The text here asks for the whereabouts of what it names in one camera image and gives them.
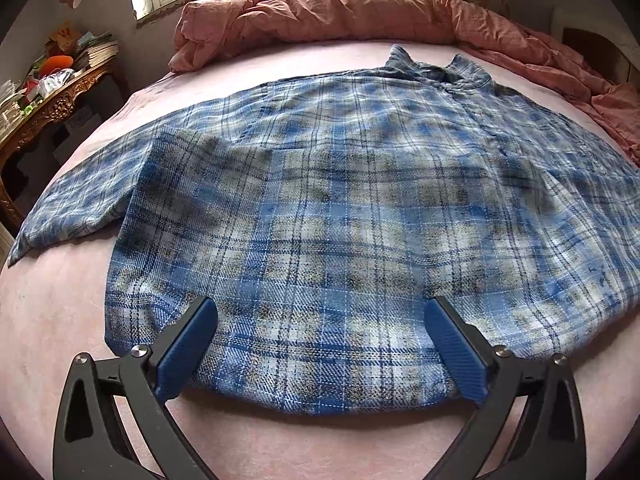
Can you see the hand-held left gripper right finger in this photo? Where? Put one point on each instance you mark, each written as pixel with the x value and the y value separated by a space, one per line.
pixel 455 347

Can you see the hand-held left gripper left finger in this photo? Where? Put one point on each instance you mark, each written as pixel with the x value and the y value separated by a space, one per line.
pixel 187 347

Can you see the blue plaid shirt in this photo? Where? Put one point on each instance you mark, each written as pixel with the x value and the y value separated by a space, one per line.
pixel 350 220

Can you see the ornate wooden desk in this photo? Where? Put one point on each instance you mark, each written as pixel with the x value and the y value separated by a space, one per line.
pixel 60 105

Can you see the clear plastic bag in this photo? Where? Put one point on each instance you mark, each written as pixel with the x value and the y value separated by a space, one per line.
pixel 56 82

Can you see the stack of papers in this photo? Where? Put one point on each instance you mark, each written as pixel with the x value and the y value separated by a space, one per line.
pixel 10 105

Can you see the stack of notebooks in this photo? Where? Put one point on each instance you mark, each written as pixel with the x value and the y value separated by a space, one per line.
pixel 100 50

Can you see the orange toy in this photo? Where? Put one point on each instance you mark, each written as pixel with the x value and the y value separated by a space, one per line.
pixel 57 63

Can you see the wooden headboard with white trim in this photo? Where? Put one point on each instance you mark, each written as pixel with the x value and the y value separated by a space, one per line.
pixel 595 45

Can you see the pink quilt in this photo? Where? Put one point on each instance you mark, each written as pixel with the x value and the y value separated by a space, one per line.
pixel 325 15

